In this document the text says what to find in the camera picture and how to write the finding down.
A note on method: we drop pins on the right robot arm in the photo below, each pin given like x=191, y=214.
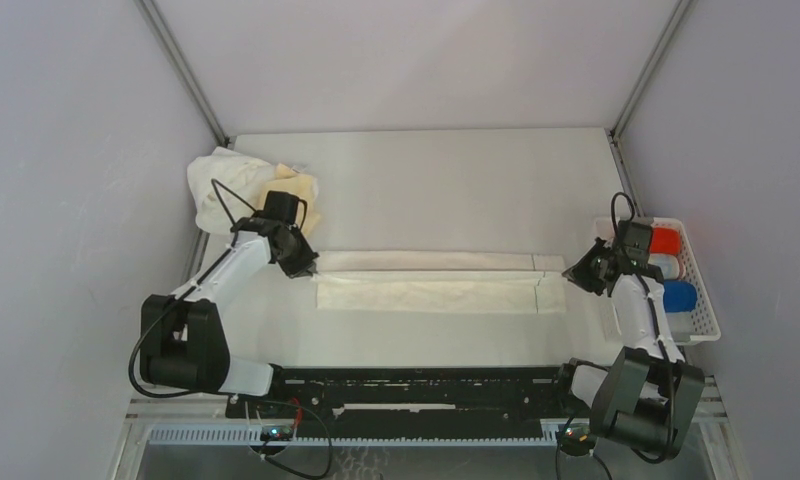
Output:
x=646, y=399

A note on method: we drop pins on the yellow towel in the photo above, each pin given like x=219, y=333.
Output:
x=302, y=185

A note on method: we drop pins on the red rolled towel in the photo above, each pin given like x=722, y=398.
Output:
x=665, y=241

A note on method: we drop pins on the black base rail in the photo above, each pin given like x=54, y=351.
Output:
x=480, y=403

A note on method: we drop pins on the cream towel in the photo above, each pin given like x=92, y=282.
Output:
x=440, y=282

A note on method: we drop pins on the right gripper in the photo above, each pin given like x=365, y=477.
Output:
x=586, y=271

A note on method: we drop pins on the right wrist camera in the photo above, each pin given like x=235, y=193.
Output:
x=634, y=240

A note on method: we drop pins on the blue towel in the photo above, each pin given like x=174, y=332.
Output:
x=679, y=297

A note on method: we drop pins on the white plastic basket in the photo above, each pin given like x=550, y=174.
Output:
x=688, y=328

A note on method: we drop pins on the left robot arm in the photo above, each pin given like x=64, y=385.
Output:
x=183, y=348

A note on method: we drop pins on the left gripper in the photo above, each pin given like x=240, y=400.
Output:
x=303, y=266

